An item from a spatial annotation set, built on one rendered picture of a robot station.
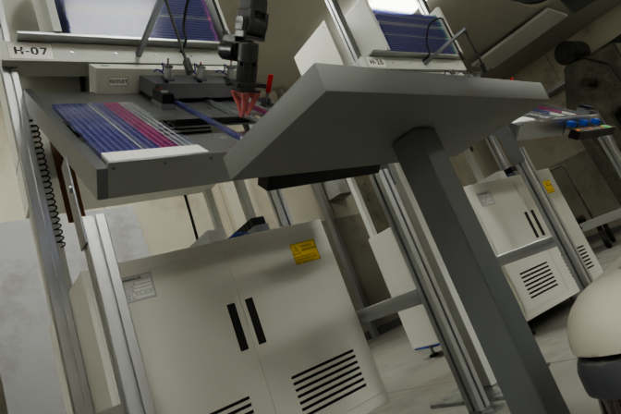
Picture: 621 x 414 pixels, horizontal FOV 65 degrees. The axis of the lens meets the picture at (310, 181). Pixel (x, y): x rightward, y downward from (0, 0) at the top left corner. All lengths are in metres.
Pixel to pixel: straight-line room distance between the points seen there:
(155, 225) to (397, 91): 3.84
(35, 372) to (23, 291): 0.53
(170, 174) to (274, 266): 0.49
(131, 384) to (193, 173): 0.42
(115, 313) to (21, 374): 2.66
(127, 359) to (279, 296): 0.57
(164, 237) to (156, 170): 3.37
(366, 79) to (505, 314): 0.40
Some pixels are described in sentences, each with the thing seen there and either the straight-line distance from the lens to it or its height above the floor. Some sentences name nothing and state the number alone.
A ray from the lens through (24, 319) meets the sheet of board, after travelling 3.67.
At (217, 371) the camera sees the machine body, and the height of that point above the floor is 0.31.
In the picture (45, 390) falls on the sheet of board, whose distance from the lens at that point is 3.54.
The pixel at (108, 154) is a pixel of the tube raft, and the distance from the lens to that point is 1.06.
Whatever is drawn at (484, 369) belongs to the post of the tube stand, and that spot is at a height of 0.06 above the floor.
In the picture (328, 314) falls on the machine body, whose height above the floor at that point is 0.34.
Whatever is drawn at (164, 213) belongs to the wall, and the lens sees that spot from 4.46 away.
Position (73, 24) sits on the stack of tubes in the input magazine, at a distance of 1.77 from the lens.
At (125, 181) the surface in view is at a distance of 1.00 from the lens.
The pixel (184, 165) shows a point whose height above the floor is 0.71.
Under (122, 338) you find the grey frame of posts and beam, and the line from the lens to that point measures 0.92.
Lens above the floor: 0.33
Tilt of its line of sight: 15 degrees up
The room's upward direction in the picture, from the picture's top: 21 degrees counter-clockwise
